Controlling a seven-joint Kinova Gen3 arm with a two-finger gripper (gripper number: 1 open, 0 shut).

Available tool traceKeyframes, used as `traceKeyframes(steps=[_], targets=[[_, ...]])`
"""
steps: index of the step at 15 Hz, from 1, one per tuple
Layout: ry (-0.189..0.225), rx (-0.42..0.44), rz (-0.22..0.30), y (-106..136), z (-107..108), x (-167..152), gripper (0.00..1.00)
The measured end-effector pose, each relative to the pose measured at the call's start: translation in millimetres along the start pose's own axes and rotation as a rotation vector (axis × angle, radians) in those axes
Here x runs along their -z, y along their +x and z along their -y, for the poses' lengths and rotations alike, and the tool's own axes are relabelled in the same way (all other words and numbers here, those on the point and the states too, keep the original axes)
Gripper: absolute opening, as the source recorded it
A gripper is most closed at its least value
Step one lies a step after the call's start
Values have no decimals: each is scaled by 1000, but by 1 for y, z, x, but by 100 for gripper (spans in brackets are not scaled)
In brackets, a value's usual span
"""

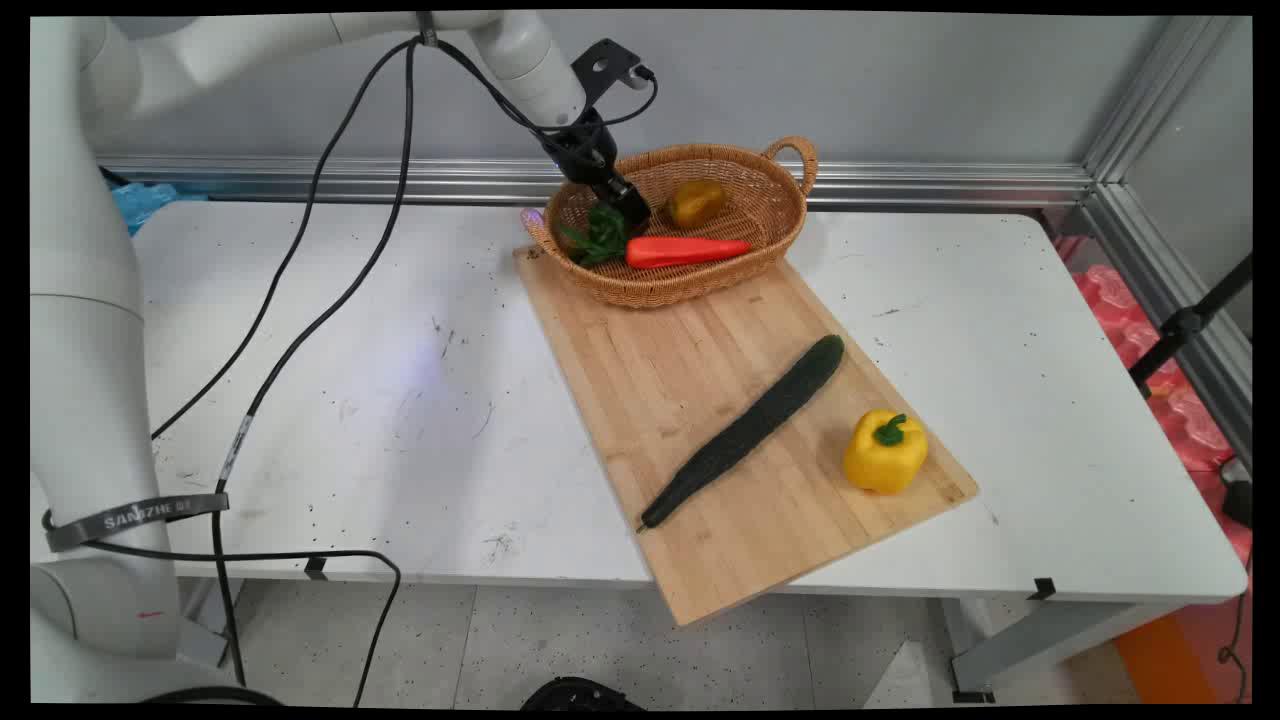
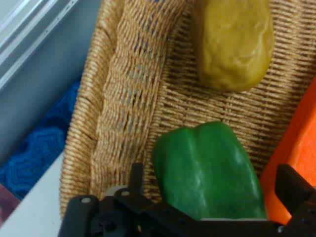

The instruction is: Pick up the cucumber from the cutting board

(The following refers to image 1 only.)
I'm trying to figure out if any small black device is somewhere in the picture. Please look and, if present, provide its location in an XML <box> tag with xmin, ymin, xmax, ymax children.
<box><xmin>1219</xmin><ymin>457</ymin><xmax>1254</xmax><ymax>530</ymax></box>

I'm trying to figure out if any dark green toy cucumber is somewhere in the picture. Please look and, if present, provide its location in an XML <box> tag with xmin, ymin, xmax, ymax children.
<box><xmin>637</xmin><ymin>334</ymin><xmax>847</xmax><ymax>534</ymax></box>

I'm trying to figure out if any grey printed velcro strap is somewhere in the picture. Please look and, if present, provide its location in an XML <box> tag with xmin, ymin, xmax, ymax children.
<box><xmin>42</xmin><ymin>492</ymin><xmax>232</xmax><ymax>554</ymax></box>

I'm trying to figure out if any woven wicker basket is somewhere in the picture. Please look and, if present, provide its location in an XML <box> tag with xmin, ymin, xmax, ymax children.
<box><xmin>520</xmin><ymin>136</ymin><xmax>820</xmax><ymax>310</ymax></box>

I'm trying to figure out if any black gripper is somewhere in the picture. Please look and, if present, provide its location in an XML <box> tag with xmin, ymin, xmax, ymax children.
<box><xmin>542</xmin><ymin>107</ymin><xmax>654</xmax><ymax>229</ymax></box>

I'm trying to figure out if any bamboo cutting board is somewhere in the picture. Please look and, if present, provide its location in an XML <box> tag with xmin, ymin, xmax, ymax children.
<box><xmin>513</xmin><ymin>244</ymin><xmax>980</xmax><ymax>629</ymax></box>

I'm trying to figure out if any black round floor object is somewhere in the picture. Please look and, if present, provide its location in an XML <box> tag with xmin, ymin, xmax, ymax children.
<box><xmin>519</xmin><ymin>676</ymin><xmax>647</xmax><ymax>712</ymax></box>

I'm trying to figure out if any horizontal aluminium frame rail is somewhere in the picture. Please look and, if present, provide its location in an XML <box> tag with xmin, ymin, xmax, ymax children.
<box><xmin>95</xmin><ymin>154</ymin><xmax>1097</xmax><ymax>212</ymax></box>

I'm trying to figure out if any plain long black cable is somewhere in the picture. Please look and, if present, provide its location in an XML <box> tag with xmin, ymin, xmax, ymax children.
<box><xmin>150</xmin><ymin>38</ymin><xmax>421</xmax><ymax>442</ymax></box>

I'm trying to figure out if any thin black dangling cable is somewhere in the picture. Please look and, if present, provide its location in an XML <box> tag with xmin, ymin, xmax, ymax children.
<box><xmin>1216</xmin><ymin>588</ymin><xmax>1253</xmax><ymax>703</ymax></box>

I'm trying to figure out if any blue plastic bag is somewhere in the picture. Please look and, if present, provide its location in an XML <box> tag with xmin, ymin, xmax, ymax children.
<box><xmin>108</xmin><ymin>180</ymin><xmax>208</xmax><ymax>237</ymax></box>

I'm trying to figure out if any orange toy carrot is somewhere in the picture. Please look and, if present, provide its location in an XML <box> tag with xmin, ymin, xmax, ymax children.
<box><xmin>559</xmin><ymin>204</ymin><xmax>752</xmax><ymax>270</ymax></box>

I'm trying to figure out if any upright aluminium frame post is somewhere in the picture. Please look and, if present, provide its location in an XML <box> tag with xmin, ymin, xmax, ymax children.
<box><xmin>1083</xmin><ymin>14</ymin><xmax>1253</xmax><ymax>187</ymax></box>

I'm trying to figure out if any orange floor mat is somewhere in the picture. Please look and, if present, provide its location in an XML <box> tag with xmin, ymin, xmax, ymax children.
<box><xmin>1113</xmin><ymin>608</ymin><xmax>1253</xmax><ymax>706</ymax></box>

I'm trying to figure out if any brownish yellow toy vegetable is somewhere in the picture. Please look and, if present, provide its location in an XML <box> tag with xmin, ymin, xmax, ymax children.
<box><xmin>667</xmin><ymin>180</ymin><xmax>728</xmax><ymax>230</ymax></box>

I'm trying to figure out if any pink bubble wrap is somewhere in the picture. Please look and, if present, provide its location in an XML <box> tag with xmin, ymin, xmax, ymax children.
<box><xmin>1053</xmin><ymin>234</ymin><xmax>1254</xmax><ymax>566</ymax></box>

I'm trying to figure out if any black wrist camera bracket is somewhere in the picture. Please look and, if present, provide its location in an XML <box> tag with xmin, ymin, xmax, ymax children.
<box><xmin>571</xmin><ymin>38</ymin><xmax>657</xmax><ymax>107</ymax></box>

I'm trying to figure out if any black cable with white label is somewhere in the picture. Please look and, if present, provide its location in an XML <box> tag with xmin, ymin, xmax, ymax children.
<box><xmin>210</xmin><ymin>42</ymin><xmax>419</xmax><ymax>691</ymax></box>

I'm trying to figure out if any grey table leg frame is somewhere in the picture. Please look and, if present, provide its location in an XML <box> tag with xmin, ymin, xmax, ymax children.
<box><xmin>940</xmin><ymin>597</ymin><xmax>1193</xmax><ymax>704</ymax></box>

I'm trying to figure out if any yellow toy bell pepper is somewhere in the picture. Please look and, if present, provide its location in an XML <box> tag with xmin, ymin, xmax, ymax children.
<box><xmin>842</xmin><ymin>408</ymin><xmax>930</xmax><ymax>496</ymax></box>

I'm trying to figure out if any black looping floor cable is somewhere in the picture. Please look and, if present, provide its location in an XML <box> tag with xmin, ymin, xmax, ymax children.
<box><xmin>42</xmin><ymin>510</ymin><xmax>404</xmax><ymax>707</ymax></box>

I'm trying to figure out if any black tripod leg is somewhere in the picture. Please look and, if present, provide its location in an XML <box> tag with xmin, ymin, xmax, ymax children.
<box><xmin>1127</xmin><ymin>254</ymin><xmax>1254</xmax><ymax>398</ymax></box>

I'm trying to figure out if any slanting aluminium frame rail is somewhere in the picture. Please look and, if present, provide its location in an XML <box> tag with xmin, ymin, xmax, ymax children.
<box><xmin>1084</xmin><ymin>183</ymin><xmax>1254</xmax><ymax>473</ymax></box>

